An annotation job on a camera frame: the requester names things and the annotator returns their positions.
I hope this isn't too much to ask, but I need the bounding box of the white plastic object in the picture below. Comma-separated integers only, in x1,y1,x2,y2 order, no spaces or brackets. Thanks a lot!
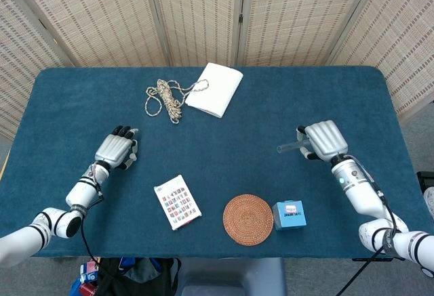
422,187,434,217

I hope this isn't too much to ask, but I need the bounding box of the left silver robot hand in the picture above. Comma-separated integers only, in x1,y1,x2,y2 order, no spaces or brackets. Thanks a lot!
94,125,140,171

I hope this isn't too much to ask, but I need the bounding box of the black backpack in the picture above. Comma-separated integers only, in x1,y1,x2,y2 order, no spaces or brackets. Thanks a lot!
96,257,182,296

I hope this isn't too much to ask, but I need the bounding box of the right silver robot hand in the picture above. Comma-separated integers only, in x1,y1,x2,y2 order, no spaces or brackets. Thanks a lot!
296,120,349,162

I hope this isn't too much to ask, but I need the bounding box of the white box with colourful print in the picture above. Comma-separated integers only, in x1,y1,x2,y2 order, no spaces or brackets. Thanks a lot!
153,174,203,232

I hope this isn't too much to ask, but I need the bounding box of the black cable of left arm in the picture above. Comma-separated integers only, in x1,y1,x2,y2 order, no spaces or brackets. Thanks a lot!
79,187,104,266

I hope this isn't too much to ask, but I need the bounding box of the blue and red package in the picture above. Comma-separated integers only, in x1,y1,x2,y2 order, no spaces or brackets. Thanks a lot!
69,257,101,296

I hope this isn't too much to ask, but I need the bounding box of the grey chair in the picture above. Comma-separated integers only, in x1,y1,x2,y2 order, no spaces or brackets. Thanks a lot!
176,257,288,296

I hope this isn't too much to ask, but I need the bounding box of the blue cube box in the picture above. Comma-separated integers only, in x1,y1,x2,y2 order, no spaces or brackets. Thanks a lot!
271,200,307,232

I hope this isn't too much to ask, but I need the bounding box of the bamboo folding screen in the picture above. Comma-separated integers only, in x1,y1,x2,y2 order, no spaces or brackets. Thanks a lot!
0,0,434,141

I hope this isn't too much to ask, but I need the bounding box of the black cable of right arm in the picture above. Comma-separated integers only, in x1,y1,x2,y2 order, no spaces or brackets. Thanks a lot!
338,155,398,296

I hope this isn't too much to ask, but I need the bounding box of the blue table cloth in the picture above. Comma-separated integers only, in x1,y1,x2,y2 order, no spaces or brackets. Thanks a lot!
0,66,421,259

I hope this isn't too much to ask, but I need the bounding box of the black device box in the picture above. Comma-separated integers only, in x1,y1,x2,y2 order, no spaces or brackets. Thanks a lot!
416,171,434,190

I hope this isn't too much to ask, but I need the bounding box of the white folded towel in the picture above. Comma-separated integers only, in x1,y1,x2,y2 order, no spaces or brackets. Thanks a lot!
184,62,244,119

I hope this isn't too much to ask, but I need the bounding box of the beige braided rope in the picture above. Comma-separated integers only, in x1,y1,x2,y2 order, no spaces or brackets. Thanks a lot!
144,78,210,125

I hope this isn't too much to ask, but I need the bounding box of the round woven brown coaster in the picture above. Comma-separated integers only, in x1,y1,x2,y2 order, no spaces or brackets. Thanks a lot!
222,193,275,247

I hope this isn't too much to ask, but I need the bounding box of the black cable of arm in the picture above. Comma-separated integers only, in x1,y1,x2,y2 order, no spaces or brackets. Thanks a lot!
79,187,104,266
338,155,398,296

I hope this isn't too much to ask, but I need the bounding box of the clear glass tube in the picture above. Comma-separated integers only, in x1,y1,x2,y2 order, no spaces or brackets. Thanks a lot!
276,142,311,154

